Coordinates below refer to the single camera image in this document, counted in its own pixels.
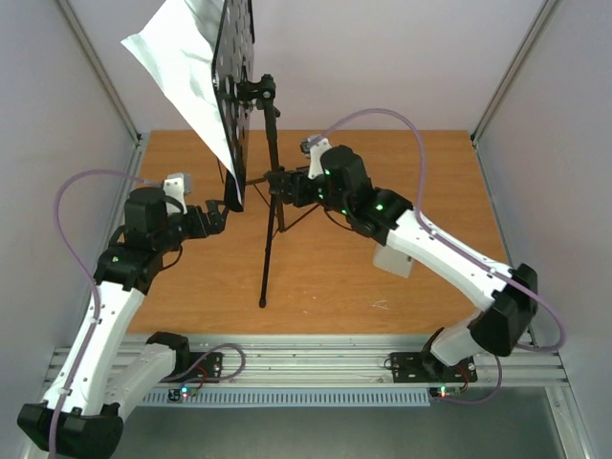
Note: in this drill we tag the aluminium front rail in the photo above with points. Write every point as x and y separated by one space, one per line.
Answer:
337 360

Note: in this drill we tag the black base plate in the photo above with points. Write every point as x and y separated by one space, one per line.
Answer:
199 369
408 367

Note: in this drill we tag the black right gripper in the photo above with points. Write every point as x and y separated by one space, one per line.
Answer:
287 185

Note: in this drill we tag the white sheet paper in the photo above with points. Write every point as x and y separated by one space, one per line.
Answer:
176 48

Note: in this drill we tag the aluminium frame rail right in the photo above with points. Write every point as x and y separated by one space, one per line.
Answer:
536 29

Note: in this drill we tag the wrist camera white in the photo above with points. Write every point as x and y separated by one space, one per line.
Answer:
178 185
313 148

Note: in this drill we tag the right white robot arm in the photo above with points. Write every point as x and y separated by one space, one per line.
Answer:
337 180

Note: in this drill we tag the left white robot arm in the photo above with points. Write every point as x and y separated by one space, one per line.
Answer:
83 412

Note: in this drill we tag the black tripod music stand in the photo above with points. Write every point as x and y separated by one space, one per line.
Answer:
237 96

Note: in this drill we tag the aluminium frame rail left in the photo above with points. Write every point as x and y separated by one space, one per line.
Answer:
99 27

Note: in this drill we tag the white metronome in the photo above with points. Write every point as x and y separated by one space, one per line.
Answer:
392 261

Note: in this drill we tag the aluminium frame rail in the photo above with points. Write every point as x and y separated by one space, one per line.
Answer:
99 27
536 29

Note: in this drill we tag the grey slotted cable duct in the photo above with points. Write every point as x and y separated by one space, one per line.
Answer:
226 398

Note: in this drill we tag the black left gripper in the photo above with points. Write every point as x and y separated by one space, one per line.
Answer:
217 223

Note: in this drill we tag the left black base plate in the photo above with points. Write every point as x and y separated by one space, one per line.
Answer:
199 369

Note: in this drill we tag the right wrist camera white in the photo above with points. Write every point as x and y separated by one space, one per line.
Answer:
313 148

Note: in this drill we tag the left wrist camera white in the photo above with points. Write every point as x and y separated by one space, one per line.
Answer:
178 185

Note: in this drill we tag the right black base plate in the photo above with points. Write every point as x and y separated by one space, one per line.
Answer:
408 367

